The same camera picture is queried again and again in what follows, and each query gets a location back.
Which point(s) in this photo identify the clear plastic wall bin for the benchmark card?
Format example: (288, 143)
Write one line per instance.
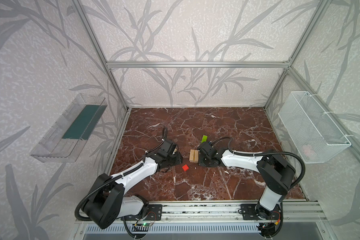
(65, 140)

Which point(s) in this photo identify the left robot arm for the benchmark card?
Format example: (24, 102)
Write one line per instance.
(106, 200)

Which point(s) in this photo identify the aluminium frame crossbar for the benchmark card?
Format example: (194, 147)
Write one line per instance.
(188, 64)

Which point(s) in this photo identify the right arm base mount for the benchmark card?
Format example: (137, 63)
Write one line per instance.
(255, 212)

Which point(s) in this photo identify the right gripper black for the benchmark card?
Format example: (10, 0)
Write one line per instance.
(202, 156)

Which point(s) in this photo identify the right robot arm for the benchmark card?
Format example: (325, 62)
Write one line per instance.
(281, 171)

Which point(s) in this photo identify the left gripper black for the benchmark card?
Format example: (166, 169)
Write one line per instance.
(172, 159)

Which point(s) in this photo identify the natural wood block top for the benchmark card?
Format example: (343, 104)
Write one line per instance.
(192, 156)

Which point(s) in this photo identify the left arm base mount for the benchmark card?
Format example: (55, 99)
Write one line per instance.
(151, 212)

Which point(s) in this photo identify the white wire wall basket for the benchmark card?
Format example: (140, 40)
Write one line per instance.
(316, 136)

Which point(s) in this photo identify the red cube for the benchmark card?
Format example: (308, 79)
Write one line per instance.
(185, 168)

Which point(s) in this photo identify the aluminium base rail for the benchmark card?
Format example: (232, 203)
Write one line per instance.
(227, 212)

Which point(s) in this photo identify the green long block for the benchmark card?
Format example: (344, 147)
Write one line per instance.
(204, 138)

